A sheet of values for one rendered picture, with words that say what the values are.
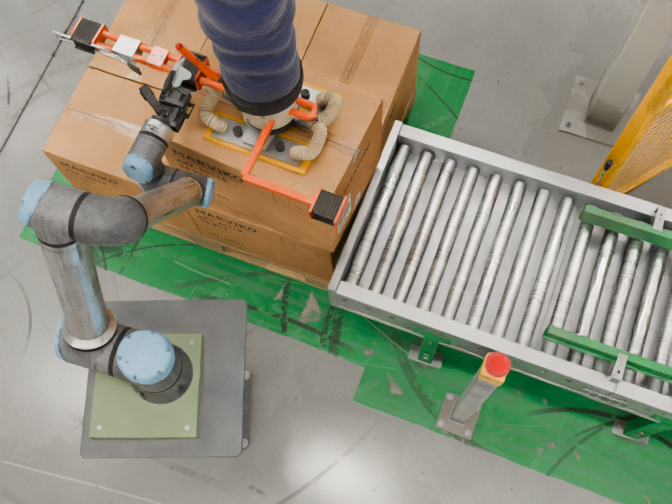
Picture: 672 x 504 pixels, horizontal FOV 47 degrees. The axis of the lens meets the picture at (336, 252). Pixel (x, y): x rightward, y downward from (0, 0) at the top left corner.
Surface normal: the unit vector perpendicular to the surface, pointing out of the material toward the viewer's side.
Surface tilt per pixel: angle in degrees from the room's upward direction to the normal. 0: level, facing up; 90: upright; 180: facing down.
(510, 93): 0
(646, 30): 90
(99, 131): 0
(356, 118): 0
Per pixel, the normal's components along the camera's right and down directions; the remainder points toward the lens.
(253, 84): -0.07, 0.82
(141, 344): 0.10, -0.33
